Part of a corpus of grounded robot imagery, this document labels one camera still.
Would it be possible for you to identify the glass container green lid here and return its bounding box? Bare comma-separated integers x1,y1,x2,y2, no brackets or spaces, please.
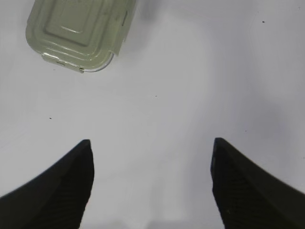
26,0,137,73

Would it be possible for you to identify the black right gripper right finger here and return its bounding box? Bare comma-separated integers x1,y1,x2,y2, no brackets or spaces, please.
211,137,305,229

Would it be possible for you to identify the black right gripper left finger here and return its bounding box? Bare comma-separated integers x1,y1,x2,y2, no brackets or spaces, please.
0,139,94,229

